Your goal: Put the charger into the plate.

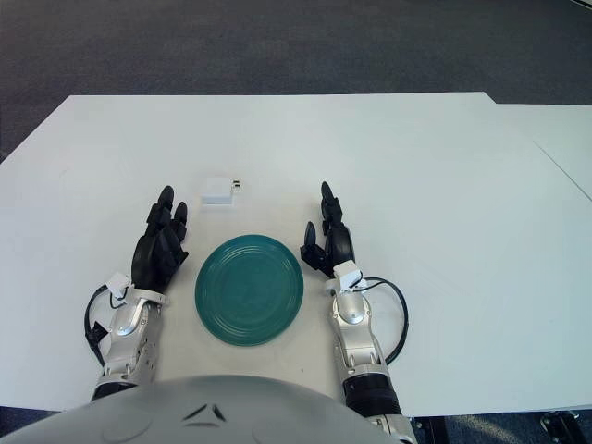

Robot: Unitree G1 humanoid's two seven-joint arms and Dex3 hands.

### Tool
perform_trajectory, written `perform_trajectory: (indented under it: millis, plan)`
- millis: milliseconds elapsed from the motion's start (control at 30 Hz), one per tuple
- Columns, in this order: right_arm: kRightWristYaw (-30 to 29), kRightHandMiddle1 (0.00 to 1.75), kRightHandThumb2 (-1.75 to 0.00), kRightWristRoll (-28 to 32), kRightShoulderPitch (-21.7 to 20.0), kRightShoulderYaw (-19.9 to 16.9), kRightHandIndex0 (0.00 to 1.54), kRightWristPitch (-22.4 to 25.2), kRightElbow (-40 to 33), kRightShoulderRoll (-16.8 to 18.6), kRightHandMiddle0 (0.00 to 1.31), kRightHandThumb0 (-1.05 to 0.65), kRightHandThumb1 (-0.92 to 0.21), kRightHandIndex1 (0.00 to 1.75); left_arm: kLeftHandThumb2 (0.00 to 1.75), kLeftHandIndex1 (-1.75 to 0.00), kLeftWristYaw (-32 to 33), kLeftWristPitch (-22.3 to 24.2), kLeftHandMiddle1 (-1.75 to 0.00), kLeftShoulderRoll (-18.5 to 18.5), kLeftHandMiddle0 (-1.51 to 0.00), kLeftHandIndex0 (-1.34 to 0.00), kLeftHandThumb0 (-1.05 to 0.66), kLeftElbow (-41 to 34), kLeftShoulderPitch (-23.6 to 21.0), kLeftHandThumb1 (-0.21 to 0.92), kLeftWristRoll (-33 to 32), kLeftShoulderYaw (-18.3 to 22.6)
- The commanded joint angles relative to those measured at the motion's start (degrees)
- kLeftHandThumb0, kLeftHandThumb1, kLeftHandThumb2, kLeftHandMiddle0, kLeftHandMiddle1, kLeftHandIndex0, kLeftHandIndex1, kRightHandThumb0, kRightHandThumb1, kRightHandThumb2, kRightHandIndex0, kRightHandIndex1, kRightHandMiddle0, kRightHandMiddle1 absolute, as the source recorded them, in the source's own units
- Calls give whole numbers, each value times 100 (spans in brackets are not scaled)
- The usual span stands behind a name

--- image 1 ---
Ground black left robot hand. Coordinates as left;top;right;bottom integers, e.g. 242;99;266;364
130;185;190;294

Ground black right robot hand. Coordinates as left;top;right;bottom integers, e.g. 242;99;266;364
299;181;356;280

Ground white charger block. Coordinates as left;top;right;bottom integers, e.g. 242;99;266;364
200;177;242;207

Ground teal round plate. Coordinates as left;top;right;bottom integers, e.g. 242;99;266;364
194;234;305;347

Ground grey robot torso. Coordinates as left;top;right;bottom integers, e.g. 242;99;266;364
0;374;411;444

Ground white adjacent table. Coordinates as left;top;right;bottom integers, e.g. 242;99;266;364
494;104;592;203

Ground metal table base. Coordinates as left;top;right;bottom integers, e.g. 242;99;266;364
538;409;592;444

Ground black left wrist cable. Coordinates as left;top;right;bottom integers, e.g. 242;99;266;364
83;284;117;367

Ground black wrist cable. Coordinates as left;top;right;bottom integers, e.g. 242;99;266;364
358;276;412;367
83;284;117;367

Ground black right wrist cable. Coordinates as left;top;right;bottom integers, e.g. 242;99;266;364
358;276;412;367

